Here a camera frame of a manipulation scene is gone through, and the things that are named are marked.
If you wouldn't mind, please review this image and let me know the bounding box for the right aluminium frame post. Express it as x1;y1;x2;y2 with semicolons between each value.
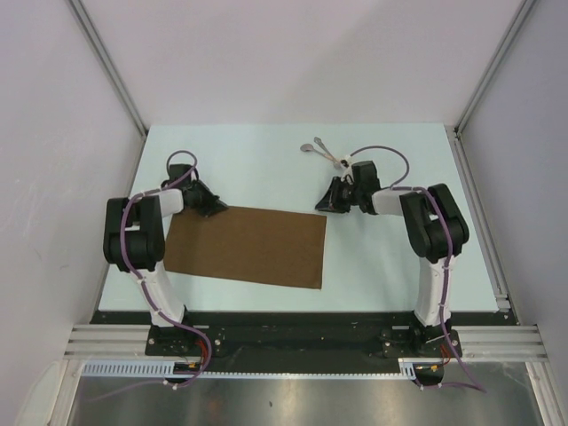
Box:
454;0;540;138

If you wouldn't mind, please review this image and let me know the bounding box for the brown cloth napkin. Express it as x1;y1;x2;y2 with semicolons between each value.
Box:
163;207;327;289

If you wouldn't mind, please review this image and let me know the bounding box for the aluminium frame post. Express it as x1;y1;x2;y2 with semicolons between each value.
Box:
65;0;149;139
454;0;540;138

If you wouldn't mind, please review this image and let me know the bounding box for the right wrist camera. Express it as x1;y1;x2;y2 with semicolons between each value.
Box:
339;155;353;178

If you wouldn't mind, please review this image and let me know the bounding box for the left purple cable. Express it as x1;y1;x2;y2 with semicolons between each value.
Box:
88;150;217;400

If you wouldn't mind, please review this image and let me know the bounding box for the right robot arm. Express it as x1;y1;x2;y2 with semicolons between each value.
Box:
315;161;469;356

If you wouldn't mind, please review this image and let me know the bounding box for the silver metal fork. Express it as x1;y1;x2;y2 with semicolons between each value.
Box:
313;137;340;161

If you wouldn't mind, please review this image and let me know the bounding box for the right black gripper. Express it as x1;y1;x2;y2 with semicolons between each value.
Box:
315;177;362;214

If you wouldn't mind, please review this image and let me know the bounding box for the spoon with pink handle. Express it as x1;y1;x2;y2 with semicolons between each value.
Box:
300;144;343;170

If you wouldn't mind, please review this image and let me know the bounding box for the grey slotted cable duct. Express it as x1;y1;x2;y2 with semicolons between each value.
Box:
81;359;416;381

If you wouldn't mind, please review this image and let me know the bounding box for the left aluminium frame post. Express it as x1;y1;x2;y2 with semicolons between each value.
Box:
65;0;149;139

